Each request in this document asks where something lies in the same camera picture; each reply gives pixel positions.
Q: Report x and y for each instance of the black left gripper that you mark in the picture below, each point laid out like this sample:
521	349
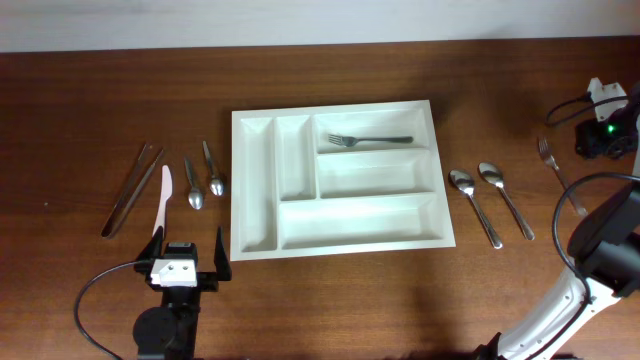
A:
208	282

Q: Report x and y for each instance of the steel fork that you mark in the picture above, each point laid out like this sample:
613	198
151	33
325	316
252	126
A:
350	141
549	160

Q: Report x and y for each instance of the large steel spoon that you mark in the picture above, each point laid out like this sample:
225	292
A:
493	175
466	184

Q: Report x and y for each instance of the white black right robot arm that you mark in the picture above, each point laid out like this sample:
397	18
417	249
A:
602	256

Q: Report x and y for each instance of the small steel teaspoon left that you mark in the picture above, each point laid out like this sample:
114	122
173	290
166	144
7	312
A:
195	196

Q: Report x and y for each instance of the small steel teaspoon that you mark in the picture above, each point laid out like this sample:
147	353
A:
195	196
216	184

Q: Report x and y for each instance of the pink plastic knife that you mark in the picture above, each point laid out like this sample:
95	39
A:
165	195

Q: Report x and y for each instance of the small steel teaspoon right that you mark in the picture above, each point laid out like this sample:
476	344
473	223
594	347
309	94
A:
216	184

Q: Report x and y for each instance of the steel kitchen tongs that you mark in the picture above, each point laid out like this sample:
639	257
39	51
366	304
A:
135	183

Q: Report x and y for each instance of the white plastic cutlery tray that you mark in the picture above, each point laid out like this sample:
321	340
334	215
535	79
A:
294	194

